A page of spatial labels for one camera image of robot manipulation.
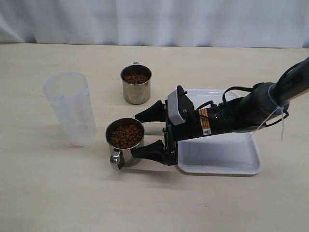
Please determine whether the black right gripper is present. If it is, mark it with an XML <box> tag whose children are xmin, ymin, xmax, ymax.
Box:
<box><xmin>131</xmin><ymin>101</ymin><xmax>210</xmax><ymax>165</ymax></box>

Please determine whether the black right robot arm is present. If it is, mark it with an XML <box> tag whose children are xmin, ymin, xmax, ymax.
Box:
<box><xmin>131</xmin><ymin>59</ymin><xmax>309</xmax><ymax>165</ymax></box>

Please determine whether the steel mug with kibble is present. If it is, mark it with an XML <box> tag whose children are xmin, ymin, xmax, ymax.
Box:
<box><xmin>120</xmin><ymin>62</ymin><xmax>152</xmax><ymax>105</ymax></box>

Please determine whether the white plastic tray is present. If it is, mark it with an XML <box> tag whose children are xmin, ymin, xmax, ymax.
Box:
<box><xmin>176</xmin><ymin>88</ymin><xmax>263</xmax><ymax>176</ymax></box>

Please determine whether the translucent plastic pitcher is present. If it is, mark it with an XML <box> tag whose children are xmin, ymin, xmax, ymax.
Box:
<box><xmin>42</xmin><ymin>72</ymin><xmax>96</xmax><ymax>147</ymax></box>

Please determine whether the white zip tie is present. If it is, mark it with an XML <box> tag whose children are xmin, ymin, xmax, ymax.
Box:
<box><xmin>251</xmin><ymin>82</ymin><xmax>290</xmax><ymax>141</ymax></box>

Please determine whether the white backdrop curtain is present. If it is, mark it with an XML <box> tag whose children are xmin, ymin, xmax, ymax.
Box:
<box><xmin>0</xmin><ymin>0</ymin><xmax>309</xmax><ymax>48</ymax></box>

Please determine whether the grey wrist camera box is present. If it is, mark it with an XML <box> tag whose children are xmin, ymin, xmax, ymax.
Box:
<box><xmin>167</xmin><ymin>85</ymin><xmax>194</xmax><ymax>126</ymax></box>

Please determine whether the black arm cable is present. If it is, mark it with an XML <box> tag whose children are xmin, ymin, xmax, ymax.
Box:
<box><xmin>195</xmin><ymin>86</ymin><xmax>254</xmax><ymax>109</ymax></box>

